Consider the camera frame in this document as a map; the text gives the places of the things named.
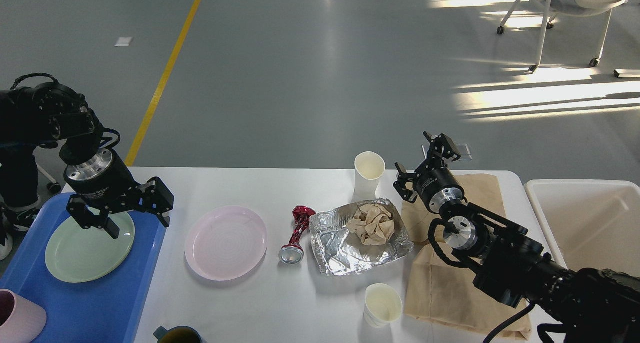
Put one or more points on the white plastic bin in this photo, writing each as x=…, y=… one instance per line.
x=589, y=223

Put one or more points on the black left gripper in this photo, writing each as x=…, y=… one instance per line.
x=104, y=185

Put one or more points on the aluminium foil tray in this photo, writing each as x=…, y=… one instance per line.
x=339, y=252

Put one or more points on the person dark trousers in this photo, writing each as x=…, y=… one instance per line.
x=19, y=181

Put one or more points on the upright white paper cup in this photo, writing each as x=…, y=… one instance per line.
x=369, y=168

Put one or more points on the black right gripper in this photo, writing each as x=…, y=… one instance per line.
x=437, y=186

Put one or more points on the crumpled brown paper napkin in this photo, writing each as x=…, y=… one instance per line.
x=373, y=224

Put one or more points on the teal mug yellow inside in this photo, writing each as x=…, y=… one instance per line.
x=178, y=334

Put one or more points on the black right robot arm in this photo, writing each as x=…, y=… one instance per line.
x=589, y=306

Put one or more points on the pink plate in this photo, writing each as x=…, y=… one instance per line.
x=226, y=243

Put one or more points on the pink mug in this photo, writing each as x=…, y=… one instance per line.
x=21, y=320

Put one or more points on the blue plastic tray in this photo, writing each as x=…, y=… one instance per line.
x=106, y=310

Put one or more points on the crushed red can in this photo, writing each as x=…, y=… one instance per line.
x=293, y=253

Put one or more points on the brown paper bag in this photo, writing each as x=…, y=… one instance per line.
x=445, y=295

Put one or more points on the green plate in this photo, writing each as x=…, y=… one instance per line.
x=76, y=255

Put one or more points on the white office chair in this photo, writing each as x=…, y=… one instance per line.
x=571, y=8

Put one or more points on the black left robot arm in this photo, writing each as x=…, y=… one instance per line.
x=52, y=112

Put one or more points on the lying white paper cup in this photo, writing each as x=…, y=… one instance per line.
x=383, y=305

